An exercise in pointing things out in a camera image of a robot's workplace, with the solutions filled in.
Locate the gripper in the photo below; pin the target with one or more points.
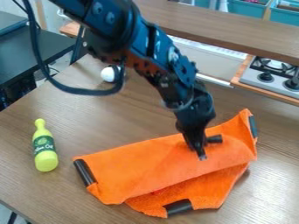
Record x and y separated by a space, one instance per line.
193 112

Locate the toy stove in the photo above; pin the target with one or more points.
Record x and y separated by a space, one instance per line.
272 78

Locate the black desk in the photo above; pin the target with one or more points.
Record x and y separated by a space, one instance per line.
23 55

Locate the orange cloth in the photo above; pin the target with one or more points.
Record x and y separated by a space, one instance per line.
155 169

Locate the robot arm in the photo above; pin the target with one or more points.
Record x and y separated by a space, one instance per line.
128 32

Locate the white ball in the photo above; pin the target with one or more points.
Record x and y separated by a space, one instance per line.
107 74

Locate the blue bin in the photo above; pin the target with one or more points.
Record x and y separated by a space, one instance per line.
286 13
249 7

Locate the yellow toy bottle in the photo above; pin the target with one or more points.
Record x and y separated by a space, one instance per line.
44 151

